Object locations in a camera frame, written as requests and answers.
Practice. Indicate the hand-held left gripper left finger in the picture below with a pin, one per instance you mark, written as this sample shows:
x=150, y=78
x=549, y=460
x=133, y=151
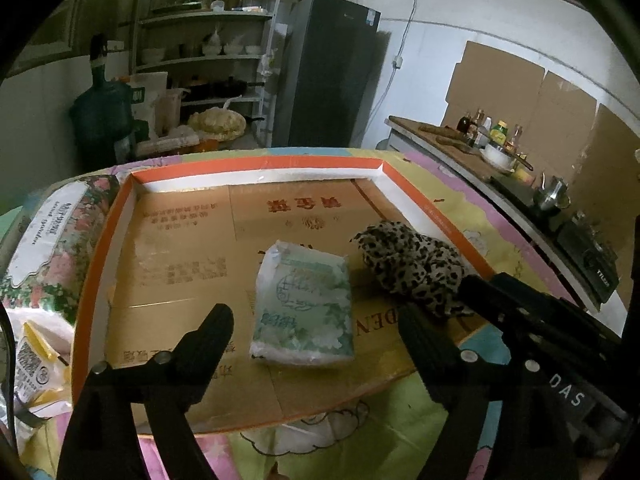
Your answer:
x=212, y=331

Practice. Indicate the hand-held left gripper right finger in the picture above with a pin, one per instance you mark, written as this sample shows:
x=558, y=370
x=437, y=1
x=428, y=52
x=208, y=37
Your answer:
x=417, y=332

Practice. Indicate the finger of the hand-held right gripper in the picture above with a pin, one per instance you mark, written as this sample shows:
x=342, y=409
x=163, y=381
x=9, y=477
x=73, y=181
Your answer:
x=487, y=300

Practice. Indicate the leopard print cloth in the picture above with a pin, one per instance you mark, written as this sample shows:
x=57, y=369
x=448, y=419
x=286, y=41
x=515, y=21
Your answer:
x=410, y=260

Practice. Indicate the green-print tissue pack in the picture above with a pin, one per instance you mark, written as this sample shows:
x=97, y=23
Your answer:
x=300, y=310

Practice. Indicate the orange-rimmed cardboard tray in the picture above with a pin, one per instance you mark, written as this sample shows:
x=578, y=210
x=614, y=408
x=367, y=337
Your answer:
x=200, y=240

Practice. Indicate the black gas stove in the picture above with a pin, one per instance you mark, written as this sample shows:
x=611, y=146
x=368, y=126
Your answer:
x=590, y=260

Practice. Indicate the kitchen counter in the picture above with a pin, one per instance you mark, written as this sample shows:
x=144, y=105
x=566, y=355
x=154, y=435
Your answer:
x=500, y=195

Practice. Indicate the metal kettle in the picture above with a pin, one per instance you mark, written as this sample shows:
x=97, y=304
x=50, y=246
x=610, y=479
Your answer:
x=547, y=195

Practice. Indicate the white bowl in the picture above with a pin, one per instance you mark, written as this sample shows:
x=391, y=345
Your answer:
x=497, y=157

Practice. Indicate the row of condiment bottles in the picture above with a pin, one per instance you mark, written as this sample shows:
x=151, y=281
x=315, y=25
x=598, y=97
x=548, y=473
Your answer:
x=492, y=130

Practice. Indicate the wooden cutting board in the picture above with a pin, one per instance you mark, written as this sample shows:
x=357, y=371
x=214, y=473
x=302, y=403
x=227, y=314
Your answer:
x=425, y=132

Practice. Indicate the white plastic bag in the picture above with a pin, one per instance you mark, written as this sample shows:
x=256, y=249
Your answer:
x=35, y=355

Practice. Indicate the floral tissue pack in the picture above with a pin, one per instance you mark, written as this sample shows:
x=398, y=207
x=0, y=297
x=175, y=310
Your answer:
x=55, y=240

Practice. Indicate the pale leafy cabbage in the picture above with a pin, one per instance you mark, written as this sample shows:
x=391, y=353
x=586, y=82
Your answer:
x=217, y=122

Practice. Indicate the translucent plastic pitcher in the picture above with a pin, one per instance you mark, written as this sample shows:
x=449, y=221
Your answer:
x=169, y=110

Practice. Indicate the blue water jug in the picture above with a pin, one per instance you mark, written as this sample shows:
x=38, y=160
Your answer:
x=100, y=120

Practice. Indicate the white carton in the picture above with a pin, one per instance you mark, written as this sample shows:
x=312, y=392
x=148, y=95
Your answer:
x=147, y=100

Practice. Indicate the black pan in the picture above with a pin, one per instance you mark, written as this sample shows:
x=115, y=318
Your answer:
x=220, y=89

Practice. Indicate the dark grey refrigerator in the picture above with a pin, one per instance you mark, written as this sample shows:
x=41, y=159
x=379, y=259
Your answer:
x=325, y=70

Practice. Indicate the white shelf rack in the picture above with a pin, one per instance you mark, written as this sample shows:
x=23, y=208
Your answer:
x=210, y=17

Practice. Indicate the cardboard wall sheet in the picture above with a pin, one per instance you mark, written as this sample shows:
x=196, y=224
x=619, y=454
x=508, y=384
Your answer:
x=495, y=80
x=610, y=170
x=565, y=125

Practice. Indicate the wall socket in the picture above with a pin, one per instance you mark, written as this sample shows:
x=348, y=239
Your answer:
x=398, y=63

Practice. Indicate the window frame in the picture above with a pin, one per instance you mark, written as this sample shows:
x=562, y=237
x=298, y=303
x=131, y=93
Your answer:
x=75, y=25

